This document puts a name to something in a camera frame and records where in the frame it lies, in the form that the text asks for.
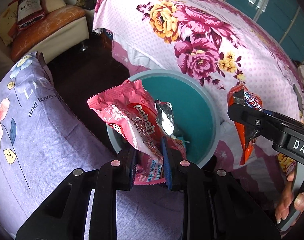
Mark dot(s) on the orange wafer snack wrapper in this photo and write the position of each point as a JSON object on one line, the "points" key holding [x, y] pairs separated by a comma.
{"points": [[241, 104]]}

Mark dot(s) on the Hennessy bottle shaped pillow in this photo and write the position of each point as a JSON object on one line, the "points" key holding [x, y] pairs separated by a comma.
{"points": [[28, 13]]}

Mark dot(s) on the person's right hand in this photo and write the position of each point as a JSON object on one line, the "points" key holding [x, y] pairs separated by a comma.
{"points": [[282, 209]]}

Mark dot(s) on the pink snack wrapper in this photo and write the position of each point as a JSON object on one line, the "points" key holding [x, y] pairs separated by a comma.
{"points": [[130, 111]]}

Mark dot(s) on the teal plastic trash bin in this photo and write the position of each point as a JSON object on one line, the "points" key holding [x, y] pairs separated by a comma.
{"points": [[194, 110]]}

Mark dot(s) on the yellow cartoon pillow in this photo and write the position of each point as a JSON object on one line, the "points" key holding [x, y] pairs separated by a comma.
{"points": [[8, 24]]}

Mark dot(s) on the pink floral bed sheet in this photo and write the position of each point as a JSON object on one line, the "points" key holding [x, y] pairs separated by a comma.
{"points": [[218, 46]]}

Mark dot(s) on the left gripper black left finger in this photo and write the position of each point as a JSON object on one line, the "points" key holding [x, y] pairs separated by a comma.
{"points": [[83, 206]]}

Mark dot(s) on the beige sofa with orange cushion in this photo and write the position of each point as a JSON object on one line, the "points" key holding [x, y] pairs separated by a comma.
{"points": [[63, 27]]}

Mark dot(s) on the purple floral bed blanket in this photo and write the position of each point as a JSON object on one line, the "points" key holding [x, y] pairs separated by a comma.
{"points": [[42, 142]]}

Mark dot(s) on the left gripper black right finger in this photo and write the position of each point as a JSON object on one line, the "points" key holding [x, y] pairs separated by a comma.
{"points": [[214, 207]]}

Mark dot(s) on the teal glass cabinet doors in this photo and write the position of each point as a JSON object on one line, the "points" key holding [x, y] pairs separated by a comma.
{"points": [[282, 19]]}

